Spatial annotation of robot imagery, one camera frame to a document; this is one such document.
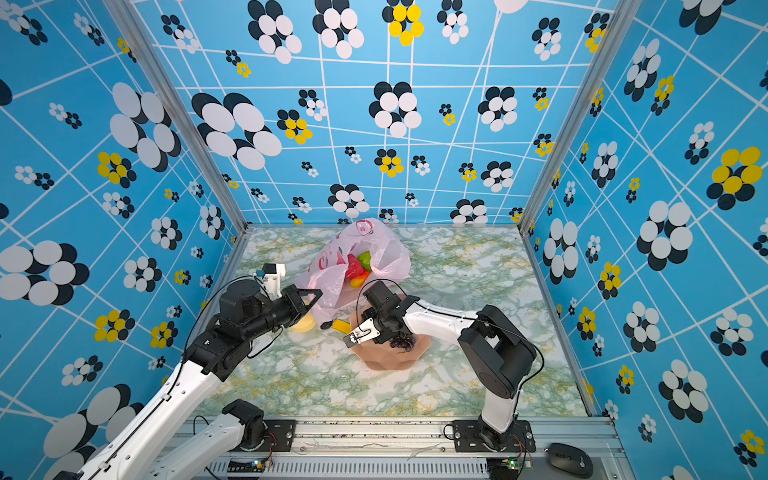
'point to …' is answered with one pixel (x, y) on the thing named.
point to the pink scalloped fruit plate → (381, 355)
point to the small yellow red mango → (358, 281)
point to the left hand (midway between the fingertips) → (324, 291)
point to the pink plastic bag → (325, 272)
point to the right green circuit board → (502, 468)
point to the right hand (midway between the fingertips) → (371, 317)
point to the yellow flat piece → (342, 326)
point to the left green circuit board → (246, 465)
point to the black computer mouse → (570, 460)
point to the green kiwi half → (365, 260)
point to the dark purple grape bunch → (407, 341)
